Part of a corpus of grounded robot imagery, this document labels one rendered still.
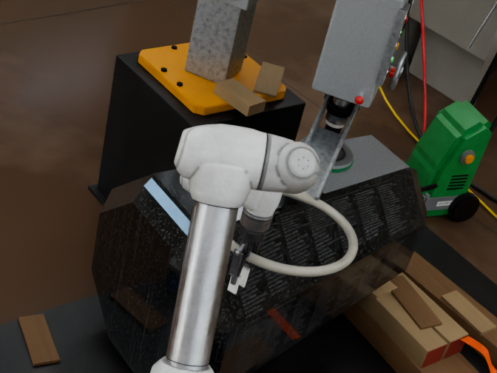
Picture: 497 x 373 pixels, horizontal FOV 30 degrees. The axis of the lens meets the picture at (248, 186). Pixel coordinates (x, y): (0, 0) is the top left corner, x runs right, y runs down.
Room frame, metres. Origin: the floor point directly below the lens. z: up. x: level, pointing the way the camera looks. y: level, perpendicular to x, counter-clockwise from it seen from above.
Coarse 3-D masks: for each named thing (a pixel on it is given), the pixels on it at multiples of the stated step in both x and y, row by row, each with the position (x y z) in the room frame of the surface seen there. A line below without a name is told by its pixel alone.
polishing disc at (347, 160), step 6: (342, 144) 3.08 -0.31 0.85; (342, 150) 3.04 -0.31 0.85; (348, 150) 3.05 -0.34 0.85; (342, 156) 3.00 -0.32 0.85; (348, 156) 3.01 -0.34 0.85; (336, 162) 2.95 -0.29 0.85; (342, 162) 2.96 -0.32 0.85; (348, 162) 2.97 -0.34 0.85; (336, 168) 2.92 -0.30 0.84; (342, 168) 2.94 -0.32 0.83
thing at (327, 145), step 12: (324, 108) 2.98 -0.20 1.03; (360, 108) 3.05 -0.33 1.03; (348, 120) 2.95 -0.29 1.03; (312, 132) 2.85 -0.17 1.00; (324, 132) 2.92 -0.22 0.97; (336, 132) 2.93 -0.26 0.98; (312, 144) 2.85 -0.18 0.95; (324, 144) 2.86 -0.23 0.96; (336, 144) 2.87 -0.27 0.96; (324, 156) 2.81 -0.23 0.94; (336, 156) 2.77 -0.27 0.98; (324, 168) 2.75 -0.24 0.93; (324, 180) 2.65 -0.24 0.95; (312, 192) 2.64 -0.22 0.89
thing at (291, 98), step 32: (128, 64) 3.46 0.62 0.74; (128, 96) 3.43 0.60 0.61; (160, 96) 3.28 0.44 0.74; (288, 96) 3.55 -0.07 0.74; (128, 128) 3.40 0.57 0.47; (160, 128) 3.25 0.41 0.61; (256, 128) 3.35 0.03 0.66; (288, 128) 3.49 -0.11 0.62; (128, 160) 3.38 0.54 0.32; (160, 160) 3.22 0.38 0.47; (96, 192) 3.49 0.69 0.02
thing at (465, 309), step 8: (448, 296) 3.26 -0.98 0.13; (456, 296) 3.27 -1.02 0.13; (448, 304) 3.21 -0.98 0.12; (456, 304) 3.22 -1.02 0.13; (464, 304) 3.23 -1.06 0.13; (472, 304) 3.24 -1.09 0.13; (456, 312) 3.18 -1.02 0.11; (464, 312) 3.18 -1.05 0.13; (472, 312) 3.19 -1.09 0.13; (480, 312) 3.20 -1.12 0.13; (472, 320) 3.13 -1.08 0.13; (480, 320) 3.15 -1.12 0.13; (488, 320) 3.16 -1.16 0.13; (480, 328) 3.10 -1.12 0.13; (488, 328) 3.11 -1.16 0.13
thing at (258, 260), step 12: (312, 204) 2.58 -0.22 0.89; (324, 204) 2.56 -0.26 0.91; (336, 216) 2.52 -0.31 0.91; (348, 228) 2.46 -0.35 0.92; (348, 240) 2.40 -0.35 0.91; (252, 252) 2.17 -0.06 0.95; (348, 252) 2.31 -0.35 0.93; (264, 264) 2.14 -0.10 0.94; (276, 264) 2.14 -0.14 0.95; (336, 264) 2.23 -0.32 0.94; (348, 264) 2.27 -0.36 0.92; (300, 276) 2.15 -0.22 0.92; (312, 276) 2.16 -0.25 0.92
